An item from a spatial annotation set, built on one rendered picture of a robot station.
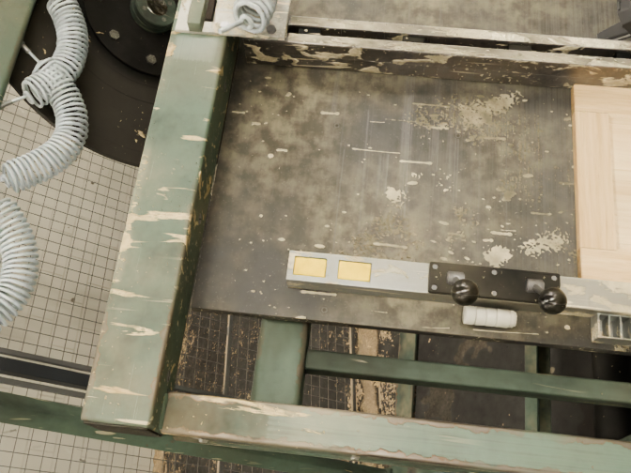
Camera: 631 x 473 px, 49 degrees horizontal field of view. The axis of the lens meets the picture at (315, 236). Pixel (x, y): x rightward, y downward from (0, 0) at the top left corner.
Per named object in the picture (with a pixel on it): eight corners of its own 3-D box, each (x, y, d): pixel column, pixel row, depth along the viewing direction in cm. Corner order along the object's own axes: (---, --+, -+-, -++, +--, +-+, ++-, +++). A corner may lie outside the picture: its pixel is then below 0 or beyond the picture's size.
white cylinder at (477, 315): (461, 326, 108) (513, 330, 107) (465, 320, 105) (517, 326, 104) (462, 308, 109) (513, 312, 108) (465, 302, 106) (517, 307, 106)
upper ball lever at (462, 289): (465, 290, 107) (479, 310, 93) (440, 287, 107) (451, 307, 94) (468, 266, 106) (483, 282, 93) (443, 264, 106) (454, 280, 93)
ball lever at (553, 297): (543, 297, 106) (568, 318, 93) (518, 295, 106) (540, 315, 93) (546, 273, 105) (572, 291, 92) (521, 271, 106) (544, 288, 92)
